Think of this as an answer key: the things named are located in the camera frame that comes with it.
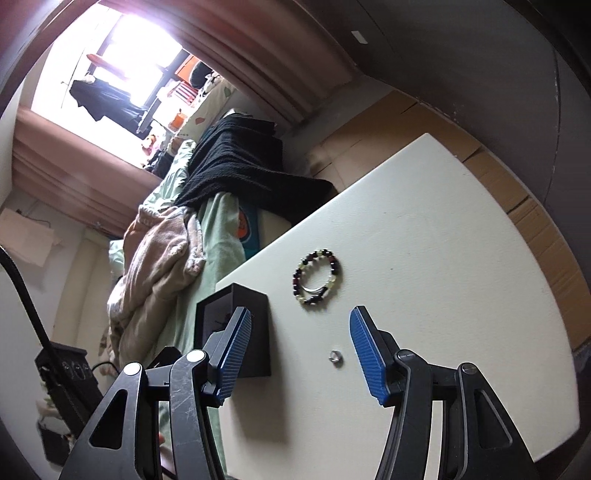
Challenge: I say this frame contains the black jewelry box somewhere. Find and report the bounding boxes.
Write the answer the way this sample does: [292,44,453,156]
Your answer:
[195,282,271,380]

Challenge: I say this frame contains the teal and orange cushion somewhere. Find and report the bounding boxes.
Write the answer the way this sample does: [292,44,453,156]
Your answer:
[235,205,264,259]

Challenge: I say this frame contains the pink fleece blanket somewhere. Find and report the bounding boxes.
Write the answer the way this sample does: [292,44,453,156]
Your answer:
[106,205,208,370]

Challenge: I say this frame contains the leaf-print windowsill cushion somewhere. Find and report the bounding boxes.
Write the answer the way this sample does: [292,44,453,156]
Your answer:
[185,74,236,139]

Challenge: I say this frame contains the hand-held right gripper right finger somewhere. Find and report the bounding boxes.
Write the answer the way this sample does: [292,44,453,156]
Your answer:
[349,305,541,480]

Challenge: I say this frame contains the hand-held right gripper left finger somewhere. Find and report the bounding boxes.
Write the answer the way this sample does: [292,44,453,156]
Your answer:
[58,305,254,480]

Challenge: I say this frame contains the thick black cable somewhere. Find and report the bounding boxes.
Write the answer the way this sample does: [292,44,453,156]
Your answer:
[0,247,54,352]

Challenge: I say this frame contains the pale green printed quilt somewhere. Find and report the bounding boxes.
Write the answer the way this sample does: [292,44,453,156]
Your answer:
[164,138,199,185]

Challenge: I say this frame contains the black knitted blanket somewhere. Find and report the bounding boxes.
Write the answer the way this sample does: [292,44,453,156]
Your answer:
[174,113,335,222]

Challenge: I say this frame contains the beige paper sheets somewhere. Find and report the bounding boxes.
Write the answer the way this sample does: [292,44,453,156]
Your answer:
[0,208,63,267]

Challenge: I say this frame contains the pink curtain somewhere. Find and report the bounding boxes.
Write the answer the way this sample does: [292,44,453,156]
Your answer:
[99,0,365,125]
[11,108,162,238]

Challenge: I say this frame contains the black bag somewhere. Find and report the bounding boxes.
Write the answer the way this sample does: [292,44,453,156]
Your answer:
[189,61,215,88]

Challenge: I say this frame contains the green bed sheet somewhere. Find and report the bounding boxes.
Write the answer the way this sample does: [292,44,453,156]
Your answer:
[108,138,262,480]

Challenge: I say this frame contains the hanging dark clothing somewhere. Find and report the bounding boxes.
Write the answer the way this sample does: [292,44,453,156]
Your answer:
[69,78,148,137]

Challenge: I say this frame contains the dark and yellow bead bracelet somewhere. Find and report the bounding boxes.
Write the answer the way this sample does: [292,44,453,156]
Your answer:
[292,249,343,310]

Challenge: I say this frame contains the black power strip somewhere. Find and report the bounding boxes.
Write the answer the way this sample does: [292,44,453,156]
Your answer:
[36,342,105,435]

